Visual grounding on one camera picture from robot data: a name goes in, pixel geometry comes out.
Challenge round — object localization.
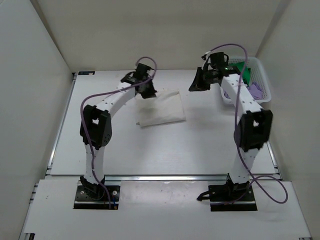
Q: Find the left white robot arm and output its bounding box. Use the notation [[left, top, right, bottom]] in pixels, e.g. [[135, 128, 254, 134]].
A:
[[80, 63, 157, 191]]

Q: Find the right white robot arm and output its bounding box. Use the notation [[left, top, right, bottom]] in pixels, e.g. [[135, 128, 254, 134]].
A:
[[188, 52, 273, 185]]

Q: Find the white plastic basket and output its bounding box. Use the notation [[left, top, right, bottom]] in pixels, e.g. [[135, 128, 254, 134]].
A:
[[220, 56, 272, 106]]

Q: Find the cream white t-shirt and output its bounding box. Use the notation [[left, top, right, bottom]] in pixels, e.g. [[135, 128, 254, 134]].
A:
[[135, 89, 186, 128]]

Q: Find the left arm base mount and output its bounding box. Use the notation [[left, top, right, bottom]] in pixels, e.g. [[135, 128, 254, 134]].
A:
[[73, 176, 121, 211]]

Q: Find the purple t-shirt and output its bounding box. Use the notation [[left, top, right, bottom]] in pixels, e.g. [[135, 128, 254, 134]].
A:
[[221, 81, 263, 101]]

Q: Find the green t-shirt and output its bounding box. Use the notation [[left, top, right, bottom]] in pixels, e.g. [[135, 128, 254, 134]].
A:
[[229, 61, 251, 87]]

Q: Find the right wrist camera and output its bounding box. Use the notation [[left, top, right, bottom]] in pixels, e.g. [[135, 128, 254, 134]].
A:
[[201, 51, 211, 61]]

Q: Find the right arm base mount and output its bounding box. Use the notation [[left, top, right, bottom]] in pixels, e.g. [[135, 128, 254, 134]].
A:
[[196, 176, 258, 212]]

